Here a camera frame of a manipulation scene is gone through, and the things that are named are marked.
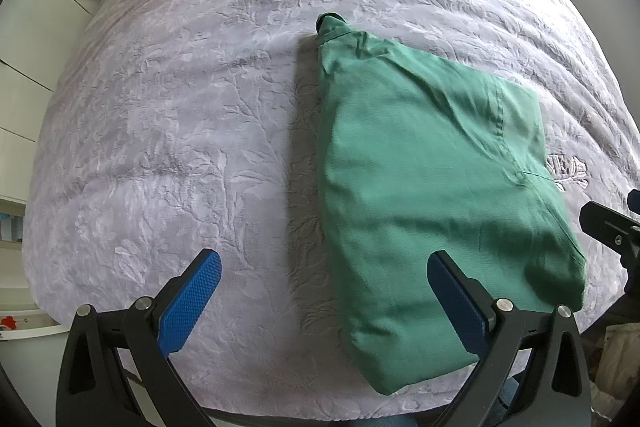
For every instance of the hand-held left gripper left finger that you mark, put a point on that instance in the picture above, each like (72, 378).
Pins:
(192, 297)

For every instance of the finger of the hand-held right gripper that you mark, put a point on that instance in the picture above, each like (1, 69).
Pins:
(635, 200)
(610, 227)

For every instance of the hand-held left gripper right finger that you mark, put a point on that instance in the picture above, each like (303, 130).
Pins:
(457, 302)

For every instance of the green work jacket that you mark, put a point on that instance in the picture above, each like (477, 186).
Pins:
(425, 207)

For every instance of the white container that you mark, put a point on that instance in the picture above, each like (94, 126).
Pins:
(35, 332)

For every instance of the cluttered shelf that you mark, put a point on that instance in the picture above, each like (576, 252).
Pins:
(11, 227)

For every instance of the white cabinet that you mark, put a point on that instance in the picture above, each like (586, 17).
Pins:
(25, 82)

